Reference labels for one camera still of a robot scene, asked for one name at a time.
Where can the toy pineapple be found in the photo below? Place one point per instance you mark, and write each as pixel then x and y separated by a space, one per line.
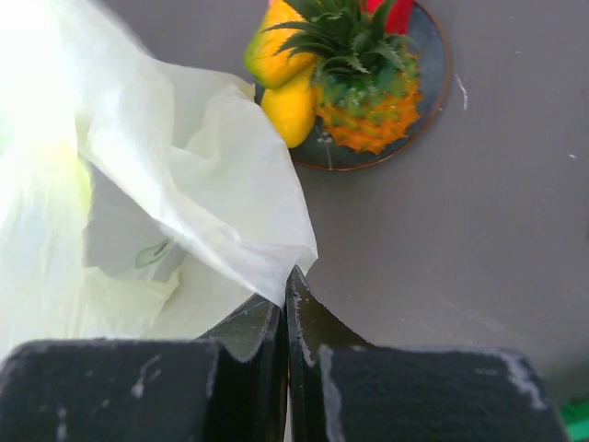
pixel 366 82

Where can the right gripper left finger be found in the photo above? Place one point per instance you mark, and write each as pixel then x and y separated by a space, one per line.
pixel 226 385

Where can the blue ceramic plate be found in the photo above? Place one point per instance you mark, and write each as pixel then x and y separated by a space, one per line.
pixel 433 60

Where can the red bell pepper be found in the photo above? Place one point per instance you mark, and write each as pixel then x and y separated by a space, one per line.
pixel 398 19

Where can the green plastic bin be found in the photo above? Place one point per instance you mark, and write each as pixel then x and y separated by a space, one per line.
pixel 575 415

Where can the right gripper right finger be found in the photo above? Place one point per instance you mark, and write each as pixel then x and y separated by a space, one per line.
pixel 343 388

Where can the pale green plastic bag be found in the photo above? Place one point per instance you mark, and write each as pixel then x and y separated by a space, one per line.
pixel 139 199

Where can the yellow mango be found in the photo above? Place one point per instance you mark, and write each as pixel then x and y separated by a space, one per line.
pixel 291 108

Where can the green yellow papaya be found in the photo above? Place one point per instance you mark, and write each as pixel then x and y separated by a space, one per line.
pixel 261 58

